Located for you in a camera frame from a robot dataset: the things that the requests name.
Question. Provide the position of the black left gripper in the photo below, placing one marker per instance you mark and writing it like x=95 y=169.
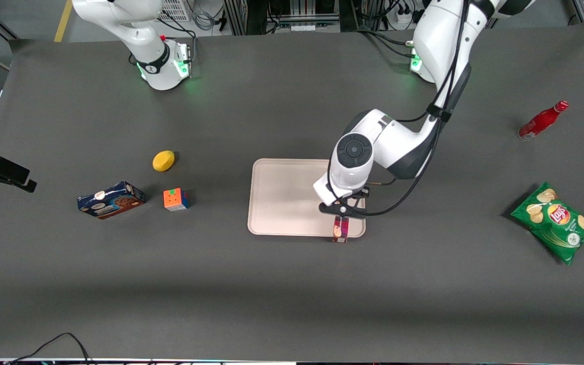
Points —
x=366 y=191

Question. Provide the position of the red cookie box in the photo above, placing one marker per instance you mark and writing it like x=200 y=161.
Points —
x=340 y=230

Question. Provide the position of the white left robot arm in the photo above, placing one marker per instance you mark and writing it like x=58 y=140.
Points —
x=439 y=40

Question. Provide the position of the beige plastic tray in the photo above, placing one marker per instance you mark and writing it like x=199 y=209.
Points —
x=282 y=197

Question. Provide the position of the blue cookie box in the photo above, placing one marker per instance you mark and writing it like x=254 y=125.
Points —
x=111 y=200

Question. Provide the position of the dark grey table mat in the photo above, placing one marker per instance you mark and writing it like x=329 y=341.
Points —
x=292 y=294

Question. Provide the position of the yellow lemon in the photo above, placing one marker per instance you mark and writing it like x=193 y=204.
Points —
x=163 y=160

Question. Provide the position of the colourful puzzle cube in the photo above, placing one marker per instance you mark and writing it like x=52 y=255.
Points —
x=175 y=199

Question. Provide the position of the white power strip with plugs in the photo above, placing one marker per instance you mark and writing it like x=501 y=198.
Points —
x=406 y=17

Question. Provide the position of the green chips bag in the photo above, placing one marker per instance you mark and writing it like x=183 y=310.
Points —
x=555 y=223

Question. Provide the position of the red bottle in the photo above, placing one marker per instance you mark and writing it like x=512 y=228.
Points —
x=540 y=121

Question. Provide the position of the white mesh basket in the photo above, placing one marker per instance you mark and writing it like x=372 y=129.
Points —
x=174 y=9

